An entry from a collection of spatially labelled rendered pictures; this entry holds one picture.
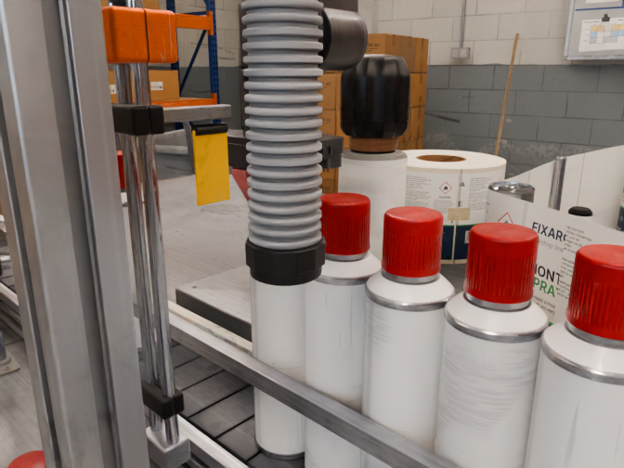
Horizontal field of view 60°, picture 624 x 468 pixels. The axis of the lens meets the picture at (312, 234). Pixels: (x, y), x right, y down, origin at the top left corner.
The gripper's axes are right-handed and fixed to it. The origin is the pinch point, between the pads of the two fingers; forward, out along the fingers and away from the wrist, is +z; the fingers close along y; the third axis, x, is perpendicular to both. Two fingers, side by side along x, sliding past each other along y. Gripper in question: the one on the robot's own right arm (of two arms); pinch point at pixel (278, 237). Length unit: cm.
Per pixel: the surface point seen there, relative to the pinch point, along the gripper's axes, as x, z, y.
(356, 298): 7.9, -1.2, -15.2
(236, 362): 10.6, 5.6, -6.7
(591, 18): -414, -49, 104
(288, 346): 8.5, 4.0, -9.8
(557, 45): -424, -31, 129
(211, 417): 9.3, 13.6, -1.2
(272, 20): 17.8, -16.3, -18.8
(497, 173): -45.0, 0.4, 0.0
